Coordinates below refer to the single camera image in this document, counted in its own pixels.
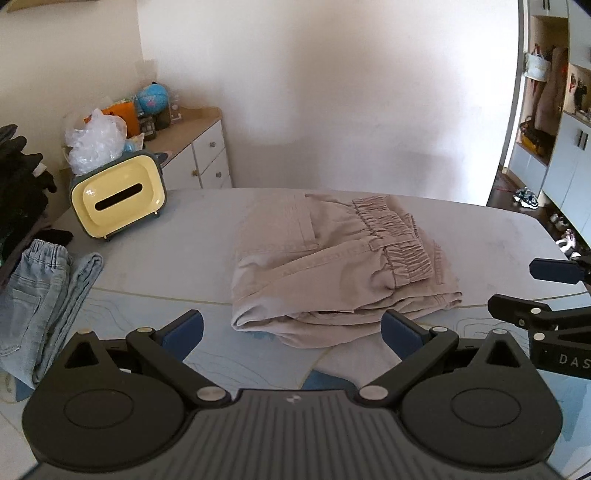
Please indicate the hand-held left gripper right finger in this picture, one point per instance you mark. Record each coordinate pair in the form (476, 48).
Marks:
(401, 337)

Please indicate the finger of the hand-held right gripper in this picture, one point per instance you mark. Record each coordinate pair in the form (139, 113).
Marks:
(521, 314)
(554, 270)

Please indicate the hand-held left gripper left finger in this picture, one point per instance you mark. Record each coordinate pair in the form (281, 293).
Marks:
(182, 334)

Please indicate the beige pants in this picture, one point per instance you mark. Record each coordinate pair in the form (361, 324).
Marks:
(332, 267)

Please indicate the pile of dark clothes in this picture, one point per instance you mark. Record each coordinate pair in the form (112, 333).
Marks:
(18, 184)

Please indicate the white slipper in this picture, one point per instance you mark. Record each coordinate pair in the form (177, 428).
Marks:
(565, 242)
(575, 254)

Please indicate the dark patterned sneaker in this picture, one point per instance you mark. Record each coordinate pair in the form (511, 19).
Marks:
(521, 196)
(532, 200)

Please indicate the red patterned rug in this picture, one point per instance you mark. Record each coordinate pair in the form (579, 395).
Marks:
(501, 187)

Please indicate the yellow bag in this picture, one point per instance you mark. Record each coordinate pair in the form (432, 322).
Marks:
(535, 138)

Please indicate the light blue jeans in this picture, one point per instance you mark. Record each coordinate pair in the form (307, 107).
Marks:
(32, 300)

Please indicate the yellow tissue box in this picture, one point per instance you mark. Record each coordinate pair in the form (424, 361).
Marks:
(120, 194)

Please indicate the brown hanging coat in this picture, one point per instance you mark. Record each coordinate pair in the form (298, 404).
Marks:
(549, 92)

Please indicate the white drawer sideboard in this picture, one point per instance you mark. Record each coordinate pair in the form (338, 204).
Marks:
(207, 157)

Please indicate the white hanging bag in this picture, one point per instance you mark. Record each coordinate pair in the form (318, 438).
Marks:
(538, 68)

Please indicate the clear plastic bag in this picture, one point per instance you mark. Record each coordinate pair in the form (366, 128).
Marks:
(92, 143)

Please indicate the orange paper bag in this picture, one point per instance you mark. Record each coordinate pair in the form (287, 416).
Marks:
(124, 117)

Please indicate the blue globe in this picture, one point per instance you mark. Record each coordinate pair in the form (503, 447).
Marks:
(152, 98)

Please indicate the clear photo frame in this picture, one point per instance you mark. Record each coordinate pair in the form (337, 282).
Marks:
(175, 108)

